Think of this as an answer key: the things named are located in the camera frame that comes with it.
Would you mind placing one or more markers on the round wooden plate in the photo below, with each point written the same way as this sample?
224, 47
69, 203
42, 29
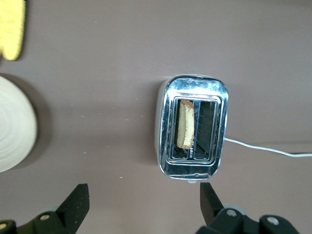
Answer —
14, 124

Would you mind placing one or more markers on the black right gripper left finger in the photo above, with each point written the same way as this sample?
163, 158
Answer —
73, 207

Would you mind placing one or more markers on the yellow quilted oven mitt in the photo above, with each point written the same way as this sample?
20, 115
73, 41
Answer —
12, 29

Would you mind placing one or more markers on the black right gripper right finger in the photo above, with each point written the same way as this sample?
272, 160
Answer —
209, 207

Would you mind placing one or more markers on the cream and chrome toaster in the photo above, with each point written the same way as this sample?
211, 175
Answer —
195, 85

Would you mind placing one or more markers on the brown bread slice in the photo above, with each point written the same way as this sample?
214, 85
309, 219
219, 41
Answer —
186, 124

